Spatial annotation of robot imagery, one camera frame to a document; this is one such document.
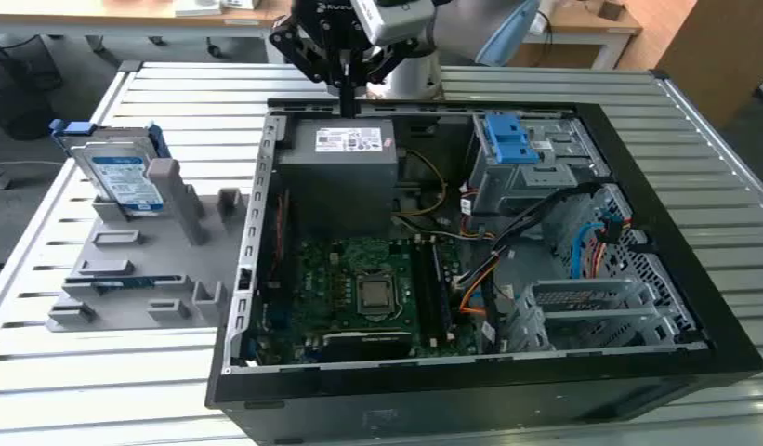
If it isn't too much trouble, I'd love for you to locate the blue plastic drive latch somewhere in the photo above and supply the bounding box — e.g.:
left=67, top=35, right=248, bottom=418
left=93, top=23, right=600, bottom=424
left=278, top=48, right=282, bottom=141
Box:
left=483, top=112, right=539, bottom=164

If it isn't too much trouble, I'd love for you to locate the wooden desk white frame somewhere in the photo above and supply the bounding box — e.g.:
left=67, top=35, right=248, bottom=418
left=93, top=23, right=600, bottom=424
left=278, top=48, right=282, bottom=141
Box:
left=0, top=0, right=644, bottom=71

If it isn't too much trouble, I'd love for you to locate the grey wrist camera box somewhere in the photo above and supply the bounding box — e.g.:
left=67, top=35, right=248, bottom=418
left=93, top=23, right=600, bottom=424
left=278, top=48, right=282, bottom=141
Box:
left=350, top=0, right=437, bottom=46

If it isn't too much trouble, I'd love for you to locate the black RAM slot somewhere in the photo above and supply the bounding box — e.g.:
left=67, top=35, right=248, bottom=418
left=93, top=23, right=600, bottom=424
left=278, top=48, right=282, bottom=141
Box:
left=411, top=237, right=442, bottom=348

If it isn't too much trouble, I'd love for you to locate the hard disk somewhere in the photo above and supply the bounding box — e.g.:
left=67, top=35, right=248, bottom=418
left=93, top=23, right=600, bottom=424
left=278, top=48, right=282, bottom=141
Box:
left=48, top=118, right=172, bottom=219

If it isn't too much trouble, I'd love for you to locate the black open PC case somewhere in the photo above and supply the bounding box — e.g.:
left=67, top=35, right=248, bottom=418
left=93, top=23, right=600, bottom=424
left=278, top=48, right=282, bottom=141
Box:
left=204, top=98, right=763, bottom=446

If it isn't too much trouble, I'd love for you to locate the metal optical drive cage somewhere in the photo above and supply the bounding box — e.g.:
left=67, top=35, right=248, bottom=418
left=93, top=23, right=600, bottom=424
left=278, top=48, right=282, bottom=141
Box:
left=466, top=111, right=612, bottom=217

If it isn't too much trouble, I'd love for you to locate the CPU socket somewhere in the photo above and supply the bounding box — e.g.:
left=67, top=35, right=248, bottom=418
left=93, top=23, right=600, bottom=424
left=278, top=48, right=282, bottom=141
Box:
left=354, top=268, right=401, bottom=321

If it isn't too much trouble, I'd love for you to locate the white flat box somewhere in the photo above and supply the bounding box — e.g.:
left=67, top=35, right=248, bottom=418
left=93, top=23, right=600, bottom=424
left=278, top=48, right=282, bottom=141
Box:
left=172, top=0, right=224, bottom=18

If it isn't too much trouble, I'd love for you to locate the yellow wire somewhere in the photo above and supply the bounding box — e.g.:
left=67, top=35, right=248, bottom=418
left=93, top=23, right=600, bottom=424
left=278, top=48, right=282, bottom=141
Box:
left=394, top=148, right=450, bottom=217

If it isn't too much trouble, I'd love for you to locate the blue data wire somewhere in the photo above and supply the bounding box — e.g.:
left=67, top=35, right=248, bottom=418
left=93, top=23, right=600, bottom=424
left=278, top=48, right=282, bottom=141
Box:
left=568, top=220, right=613, bottom=281

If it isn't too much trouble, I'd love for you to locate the black flat cable bundle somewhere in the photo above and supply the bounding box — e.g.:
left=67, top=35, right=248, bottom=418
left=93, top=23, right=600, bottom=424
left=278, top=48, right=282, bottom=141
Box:
left=454, top=183, right=606, bottom=289

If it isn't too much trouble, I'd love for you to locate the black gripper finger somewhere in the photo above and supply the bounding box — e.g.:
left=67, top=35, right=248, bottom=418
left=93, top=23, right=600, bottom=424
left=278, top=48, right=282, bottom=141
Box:
left=268, top=15, right=352, bottom=117
left=350, top=38, right=421, bottom=117

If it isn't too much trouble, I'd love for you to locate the silver CPU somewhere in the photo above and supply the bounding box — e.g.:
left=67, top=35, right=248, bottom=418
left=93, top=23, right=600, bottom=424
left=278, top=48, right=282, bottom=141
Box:
left=361, top=280, right=393, bottom=308

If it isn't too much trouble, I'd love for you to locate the grey plastic parts rack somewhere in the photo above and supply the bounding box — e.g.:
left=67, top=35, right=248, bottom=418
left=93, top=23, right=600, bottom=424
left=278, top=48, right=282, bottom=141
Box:
left=43, top=157, right=252, bottom=334

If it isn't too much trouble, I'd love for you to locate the green motherboard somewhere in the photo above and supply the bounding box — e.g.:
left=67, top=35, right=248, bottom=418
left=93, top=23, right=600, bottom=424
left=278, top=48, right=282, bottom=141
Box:
left=259, top=234, right=481, bottom=366

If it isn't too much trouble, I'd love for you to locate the grey metal disk bay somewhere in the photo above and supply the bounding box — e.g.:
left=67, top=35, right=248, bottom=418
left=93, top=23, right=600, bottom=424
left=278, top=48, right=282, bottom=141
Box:
left=507, top=278, right=692, bottom=352

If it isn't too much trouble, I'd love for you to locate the brown wooden cabinet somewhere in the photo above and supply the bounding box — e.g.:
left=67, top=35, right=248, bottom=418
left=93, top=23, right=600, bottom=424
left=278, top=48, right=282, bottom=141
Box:
left=656, top=0, right=763, bottom=132

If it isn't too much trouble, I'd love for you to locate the grey power supply unit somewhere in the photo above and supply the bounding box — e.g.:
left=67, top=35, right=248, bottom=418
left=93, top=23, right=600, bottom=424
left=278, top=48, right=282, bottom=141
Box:
left=274, top=118, right=399, bottom=241

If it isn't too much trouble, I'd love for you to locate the black graphics card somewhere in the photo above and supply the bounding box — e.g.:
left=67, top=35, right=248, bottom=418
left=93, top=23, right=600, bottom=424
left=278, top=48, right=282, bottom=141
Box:
left=320, top=328, right=413, bottom=361

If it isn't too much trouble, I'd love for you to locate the black mesh wastebasket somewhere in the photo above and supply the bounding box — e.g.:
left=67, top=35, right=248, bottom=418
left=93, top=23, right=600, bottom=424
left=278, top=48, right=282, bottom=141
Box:
left=0, top=34, right=64, bottom=141

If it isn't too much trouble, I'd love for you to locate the red orange power wire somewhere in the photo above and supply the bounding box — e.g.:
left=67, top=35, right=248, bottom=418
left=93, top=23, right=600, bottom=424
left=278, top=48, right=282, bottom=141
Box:
left=588, top=216, right=634, bottom=279

